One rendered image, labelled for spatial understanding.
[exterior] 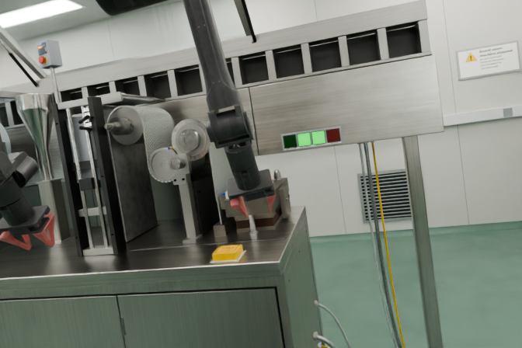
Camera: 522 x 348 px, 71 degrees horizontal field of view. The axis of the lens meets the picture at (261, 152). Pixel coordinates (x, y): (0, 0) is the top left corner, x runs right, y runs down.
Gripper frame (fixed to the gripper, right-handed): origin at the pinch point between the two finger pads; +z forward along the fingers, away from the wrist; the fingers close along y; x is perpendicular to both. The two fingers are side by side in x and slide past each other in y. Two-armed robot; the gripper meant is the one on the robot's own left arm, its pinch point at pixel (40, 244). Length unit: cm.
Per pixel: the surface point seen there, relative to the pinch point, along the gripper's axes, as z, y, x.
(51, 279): 24.2, 13.5, -10.5
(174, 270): 20.3, -27.1, -4.5
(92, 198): 44, 33, -76
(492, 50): 78, -267, -266
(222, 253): 17.7, -41.3, -6.1
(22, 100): -11, 39, -74
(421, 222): 64, -118, -52
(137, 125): -1, -10, -55
